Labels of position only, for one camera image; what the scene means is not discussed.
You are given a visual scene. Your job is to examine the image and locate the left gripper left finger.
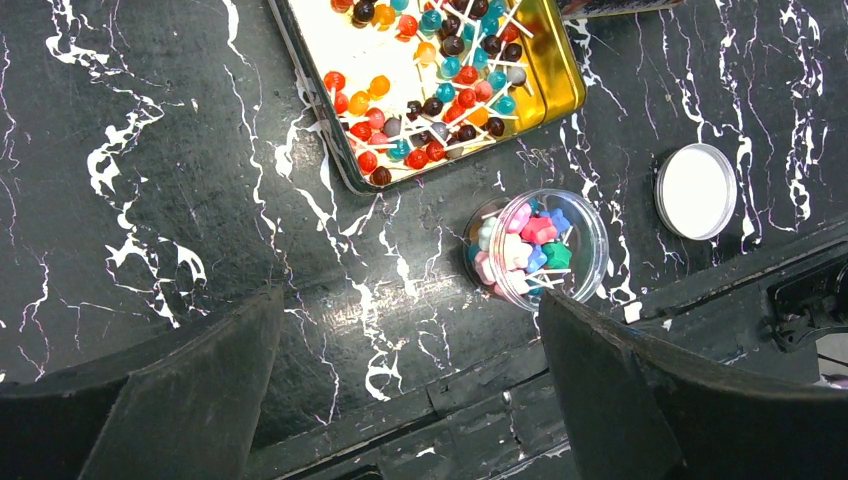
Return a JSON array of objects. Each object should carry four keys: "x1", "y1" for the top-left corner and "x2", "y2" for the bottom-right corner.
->
[{"x1": 1, "y1": 288, "x2": 285, "y2": 479}]

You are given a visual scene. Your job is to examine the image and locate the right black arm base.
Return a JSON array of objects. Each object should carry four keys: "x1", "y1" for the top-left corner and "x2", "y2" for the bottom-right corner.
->
[{"x1": 767, "y1": 253, "x2": 847, "y2": 390}]

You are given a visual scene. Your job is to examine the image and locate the star candies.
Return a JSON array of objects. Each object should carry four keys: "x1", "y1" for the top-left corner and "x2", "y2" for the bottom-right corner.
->
[{"x1": 466, "y1": 198, "x2": 575, "y2": 304}]

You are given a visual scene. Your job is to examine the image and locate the white round jar lid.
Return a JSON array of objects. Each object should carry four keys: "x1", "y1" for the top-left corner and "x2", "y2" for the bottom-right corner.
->
[{"x1": 654, "y1": 143, "x2": 738, "y2": 241}]

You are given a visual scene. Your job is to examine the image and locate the clear plastic jar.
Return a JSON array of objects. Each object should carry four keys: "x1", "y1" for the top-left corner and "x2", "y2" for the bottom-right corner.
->
[{"x1": 462, "y1": 188, "x2": 609, "y2": 312}]

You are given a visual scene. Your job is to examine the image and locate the tin tray of lollipops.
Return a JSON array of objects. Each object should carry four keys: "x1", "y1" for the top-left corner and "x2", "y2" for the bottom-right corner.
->
[{"x1": 271, "y1": 1, "x2": 586, "y2": 195}]

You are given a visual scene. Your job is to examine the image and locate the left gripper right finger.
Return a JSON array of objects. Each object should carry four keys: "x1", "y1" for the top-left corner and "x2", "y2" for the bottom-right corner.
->
[{"x1": 538, "y1": 293, "x2": 847, "y2": 479}]

